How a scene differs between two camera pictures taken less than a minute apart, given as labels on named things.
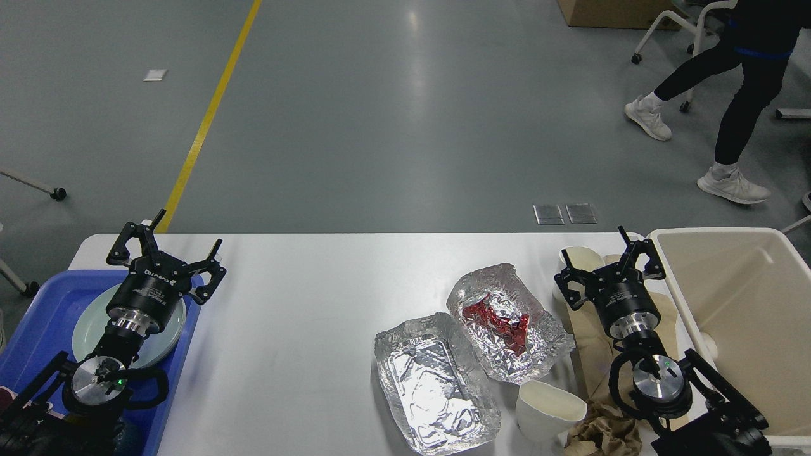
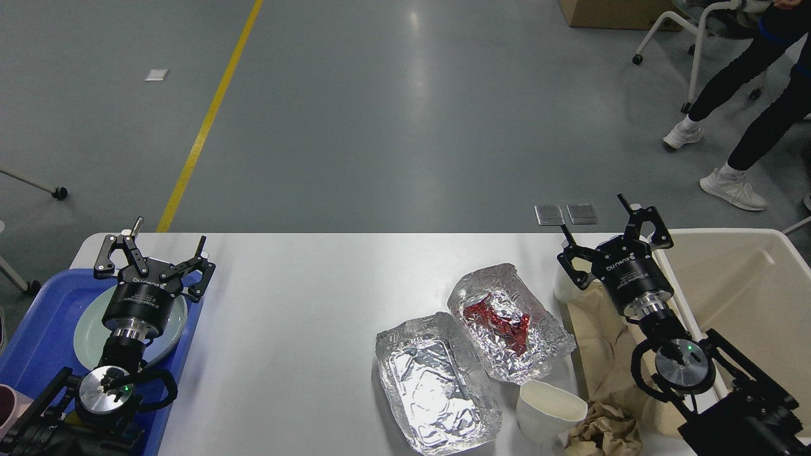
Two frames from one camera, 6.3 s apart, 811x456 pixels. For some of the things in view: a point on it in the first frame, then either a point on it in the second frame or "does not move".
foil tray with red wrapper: x=513 y=334 does not move
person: x=760 y=37 -> x=779 y=30
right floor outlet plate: x=582 y=213 does not move
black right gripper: x=619 y=292 -> x=632 y=276
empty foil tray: x=436 y=392 does not move
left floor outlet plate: x=548 y=215 does not move
